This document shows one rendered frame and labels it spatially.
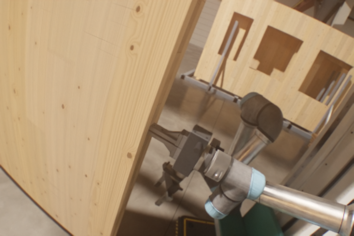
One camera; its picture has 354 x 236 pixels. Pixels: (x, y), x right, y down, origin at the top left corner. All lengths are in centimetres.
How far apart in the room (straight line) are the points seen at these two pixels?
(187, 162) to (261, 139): 41
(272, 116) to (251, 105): 11
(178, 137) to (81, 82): 31
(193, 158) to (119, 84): 26
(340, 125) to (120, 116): 80
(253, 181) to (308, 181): 52
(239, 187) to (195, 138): 16
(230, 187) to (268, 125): 39
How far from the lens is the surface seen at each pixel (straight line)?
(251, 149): 81
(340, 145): 91
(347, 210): 59
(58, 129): 74
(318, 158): 90
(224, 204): 53
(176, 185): 89
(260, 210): 106
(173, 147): 48
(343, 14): 935
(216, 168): 46
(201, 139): 43
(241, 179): 47
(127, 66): 44
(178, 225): 137
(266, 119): 80
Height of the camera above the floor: 145
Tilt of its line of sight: 26 degrees down
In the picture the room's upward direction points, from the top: 21 degrees clockwise
